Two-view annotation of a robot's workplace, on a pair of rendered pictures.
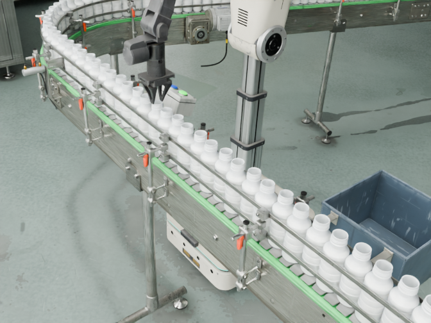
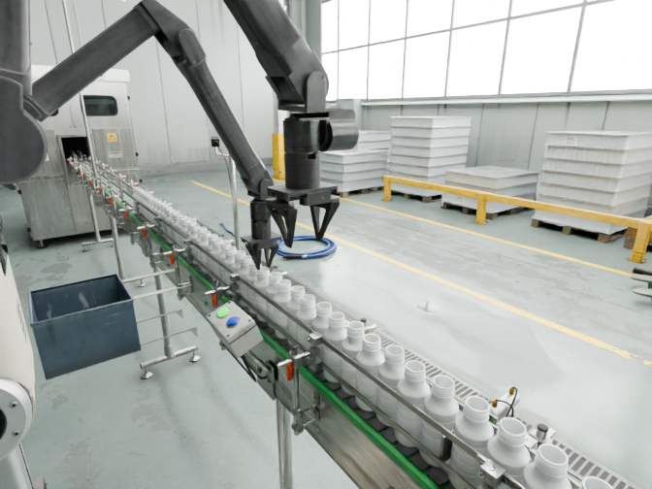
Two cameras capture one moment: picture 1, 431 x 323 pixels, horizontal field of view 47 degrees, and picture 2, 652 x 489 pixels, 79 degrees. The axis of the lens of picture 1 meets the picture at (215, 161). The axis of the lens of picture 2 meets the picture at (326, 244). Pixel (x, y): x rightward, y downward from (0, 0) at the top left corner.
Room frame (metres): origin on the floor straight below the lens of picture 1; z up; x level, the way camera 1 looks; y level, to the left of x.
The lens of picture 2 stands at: (2.53, 0.45, 1.61)
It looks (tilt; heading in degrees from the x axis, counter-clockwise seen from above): 18 degrees down; 183
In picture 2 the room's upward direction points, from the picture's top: straight up
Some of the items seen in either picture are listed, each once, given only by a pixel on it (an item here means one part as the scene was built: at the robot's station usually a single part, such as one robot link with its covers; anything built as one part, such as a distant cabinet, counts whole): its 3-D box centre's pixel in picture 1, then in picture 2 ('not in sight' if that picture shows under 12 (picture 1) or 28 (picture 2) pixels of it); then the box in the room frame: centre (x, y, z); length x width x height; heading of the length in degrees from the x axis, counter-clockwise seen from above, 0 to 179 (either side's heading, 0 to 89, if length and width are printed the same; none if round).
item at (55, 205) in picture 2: not in sight; (73, 154); (-2.84, -3.36, 1.05); 1.60 x 1.40 x 2.10; 40
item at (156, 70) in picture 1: (156, 68); (261, 230); (1.45, 0.20, 1.28); 0.10 x 0.07 x 0.07; 130
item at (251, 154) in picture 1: (244, 172); not in sight; (2.04, -0.15, 0.49); 0.13 x 0.13 x 0.40; 40
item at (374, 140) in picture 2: not in sight; (362, 157); (-7.03, 0.74, 0.59); 1.25 x 1.03 x 1.17; 130
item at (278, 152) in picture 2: not in sight; (281, 156); (-7.51, -1.27, 0.55); 0.40 x 0.40 x 1.10; 40
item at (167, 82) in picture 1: (157, 88); (261, 253); (1.45, 0.20, 1.21); 0.07 x 0.07 x 0.09; 40
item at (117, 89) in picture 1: (122, 97); (308, 326); (1.63, 0.35, 1.08); 0.06 x 0.06 x 0.17
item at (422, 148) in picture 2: not in sight; (428, 156); (-5.57, 1.98, 0.76); 1.25 x 1.03 x 1.52; 132
